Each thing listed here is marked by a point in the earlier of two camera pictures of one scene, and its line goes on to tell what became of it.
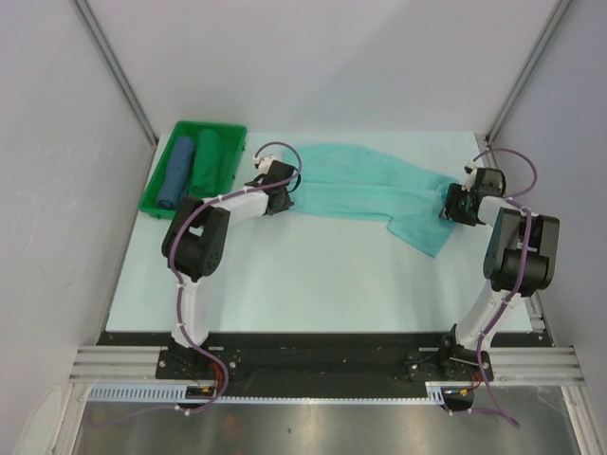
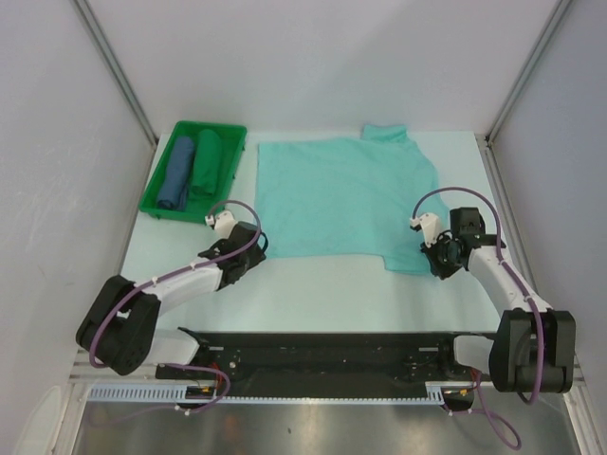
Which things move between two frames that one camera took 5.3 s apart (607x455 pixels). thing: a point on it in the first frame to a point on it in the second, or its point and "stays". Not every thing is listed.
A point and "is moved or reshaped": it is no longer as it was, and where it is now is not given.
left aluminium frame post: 95,28 stays
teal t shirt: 351,180 is moved or reshaped
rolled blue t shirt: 177,173 stays
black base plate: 324,356 stays
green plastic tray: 232,138 stays
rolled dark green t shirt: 208,163 stays
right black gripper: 451,209 to 443,272
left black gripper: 285,205 to 256,257
